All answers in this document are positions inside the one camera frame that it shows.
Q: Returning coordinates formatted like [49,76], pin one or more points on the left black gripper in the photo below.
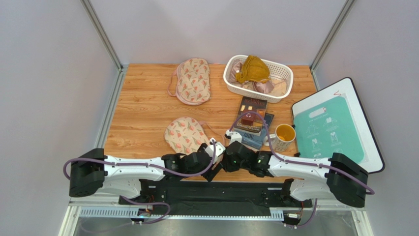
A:
[210,174]

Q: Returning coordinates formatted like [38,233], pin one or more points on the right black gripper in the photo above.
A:
[229,156]

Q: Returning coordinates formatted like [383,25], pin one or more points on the floral mesh laundry bag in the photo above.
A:
[185,135]

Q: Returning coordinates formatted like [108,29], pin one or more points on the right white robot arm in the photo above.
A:
[337,177]

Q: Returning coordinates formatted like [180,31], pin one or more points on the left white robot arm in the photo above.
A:
[95,172]

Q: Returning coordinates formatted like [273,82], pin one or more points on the pink satin bra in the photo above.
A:
[273,87]

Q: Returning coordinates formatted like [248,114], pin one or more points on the mustard yellow bra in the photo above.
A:
[253,70]

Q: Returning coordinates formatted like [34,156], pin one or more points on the blue book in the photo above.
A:
[251,140]

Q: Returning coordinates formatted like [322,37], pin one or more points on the dark brown book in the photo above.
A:
[251,123]

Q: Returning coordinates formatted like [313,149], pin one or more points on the white mug yellow inside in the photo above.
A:
[281,139]

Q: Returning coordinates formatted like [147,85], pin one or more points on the white plastic basket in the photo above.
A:
[277,71]

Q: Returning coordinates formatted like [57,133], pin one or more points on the teal folding board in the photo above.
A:
[328,128]

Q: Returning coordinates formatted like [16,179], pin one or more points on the white tray black rim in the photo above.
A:
[373,161]

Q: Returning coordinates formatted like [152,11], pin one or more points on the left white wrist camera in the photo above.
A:
[215,150]

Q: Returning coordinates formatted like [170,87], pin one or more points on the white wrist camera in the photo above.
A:
[233,136]
[215,150]

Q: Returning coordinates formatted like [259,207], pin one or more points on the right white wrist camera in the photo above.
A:
[233,136]

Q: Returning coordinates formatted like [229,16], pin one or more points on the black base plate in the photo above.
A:
[193,198]

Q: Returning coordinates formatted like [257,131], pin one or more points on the aluminium frame rail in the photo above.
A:
[101,216]

